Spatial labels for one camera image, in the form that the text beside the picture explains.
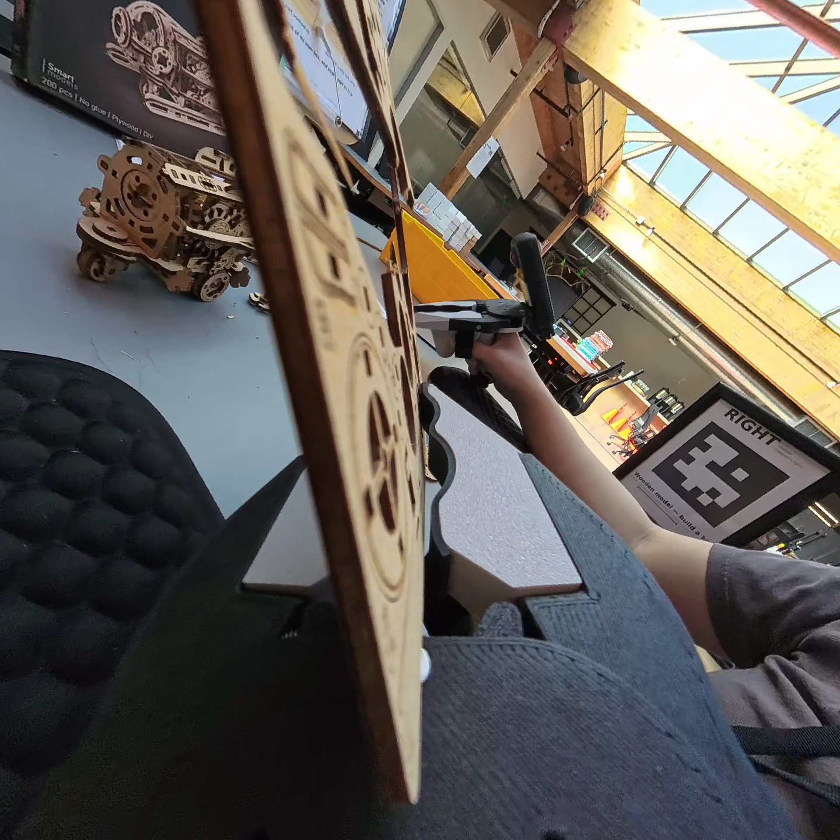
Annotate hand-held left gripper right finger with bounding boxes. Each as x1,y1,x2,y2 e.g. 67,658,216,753
420,386,585,636

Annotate black model kit box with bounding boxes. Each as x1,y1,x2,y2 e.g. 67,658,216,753
10,0,232,160

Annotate instruction poster board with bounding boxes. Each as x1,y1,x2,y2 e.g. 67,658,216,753
279,0,401,144

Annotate white paper notice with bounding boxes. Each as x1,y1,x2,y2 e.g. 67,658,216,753
465,136,502,179

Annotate laser-cut plywood parts sheet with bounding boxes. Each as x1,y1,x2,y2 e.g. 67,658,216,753
192,0,431,807

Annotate orange traffic cones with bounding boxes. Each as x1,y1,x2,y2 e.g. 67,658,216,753
602,406,652,457

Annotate stack of colourful packets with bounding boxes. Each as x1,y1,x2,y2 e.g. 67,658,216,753
573,330,616,363

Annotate black neck strap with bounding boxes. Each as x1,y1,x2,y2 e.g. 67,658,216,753
731,725,840,788

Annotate wall air vent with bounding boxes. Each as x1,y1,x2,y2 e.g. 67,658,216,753
570,227,613,265

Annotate yellow plastic bin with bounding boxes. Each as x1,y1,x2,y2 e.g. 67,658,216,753
379,209,519,304

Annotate black office chairs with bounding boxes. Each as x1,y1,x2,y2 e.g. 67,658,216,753
556,360,647,416

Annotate wooden submarine model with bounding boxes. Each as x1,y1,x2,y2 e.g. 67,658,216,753
74,142,260,304

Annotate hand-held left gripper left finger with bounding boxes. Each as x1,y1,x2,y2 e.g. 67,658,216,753
241,484,333,588

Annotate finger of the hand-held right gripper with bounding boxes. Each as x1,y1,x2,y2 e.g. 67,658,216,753
412,301,492,334

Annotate black framed marker sign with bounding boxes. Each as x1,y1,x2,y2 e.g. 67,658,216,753
612,382,840,547

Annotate silver air duct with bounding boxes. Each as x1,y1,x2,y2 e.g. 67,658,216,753
594,249,815,427

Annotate person's right forearm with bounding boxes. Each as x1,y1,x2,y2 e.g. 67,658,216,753
515,374,729,664

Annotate stack of white boxes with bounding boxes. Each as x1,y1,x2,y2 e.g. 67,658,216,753
412,182,484,252

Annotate person's right hand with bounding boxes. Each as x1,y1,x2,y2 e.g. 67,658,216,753
468,331,542,396

